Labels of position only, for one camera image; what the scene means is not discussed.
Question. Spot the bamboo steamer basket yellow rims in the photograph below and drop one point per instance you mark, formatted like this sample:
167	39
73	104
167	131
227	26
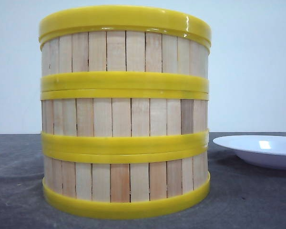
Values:
115	128

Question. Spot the bottom bamboo steamer basket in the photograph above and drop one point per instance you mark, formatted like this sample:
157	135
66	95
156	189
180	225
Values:
126	190

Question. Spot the yellow woven bamboo steamer lid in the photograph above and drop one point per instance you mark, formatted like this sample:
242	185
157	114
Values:
182	26

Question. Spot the bamboo steamer basket with buns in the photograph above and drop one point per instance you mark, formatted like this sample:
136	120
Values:
123	64

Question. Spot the white plate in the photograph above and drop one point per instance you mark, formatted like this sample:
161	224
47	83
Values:
259	150

